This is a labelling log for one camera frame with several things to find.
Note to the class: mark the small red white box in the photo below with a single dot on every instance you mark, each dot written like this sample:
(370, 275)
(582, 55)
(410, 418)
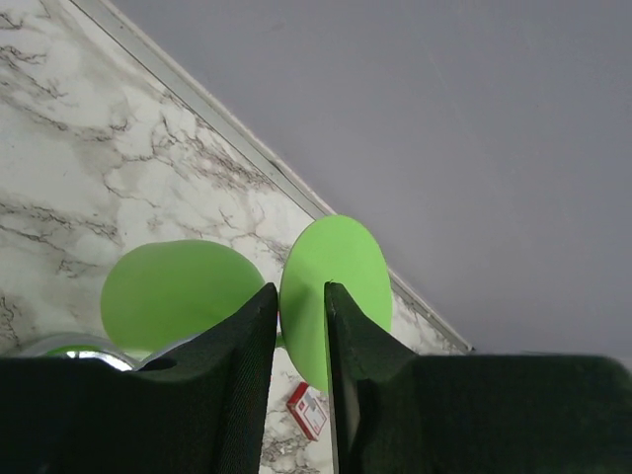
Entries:
(304, 406)

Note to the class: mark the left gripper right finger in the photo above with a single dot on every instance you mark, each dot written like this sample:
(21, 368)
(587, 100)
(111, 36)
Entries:
(394, 411)

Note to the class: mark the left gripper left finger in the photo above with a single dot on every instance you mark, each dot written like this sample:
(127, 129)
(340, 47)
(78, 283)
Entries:
(199, 408)

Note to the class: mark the chrome wine glass rack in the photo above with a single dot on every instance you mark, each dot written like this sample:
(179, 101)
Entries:
(84, 346)

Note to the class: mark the green wine glass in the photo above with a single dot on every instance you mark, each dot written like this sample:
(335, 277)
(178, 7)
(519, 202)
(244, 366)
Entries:
(160, 293)

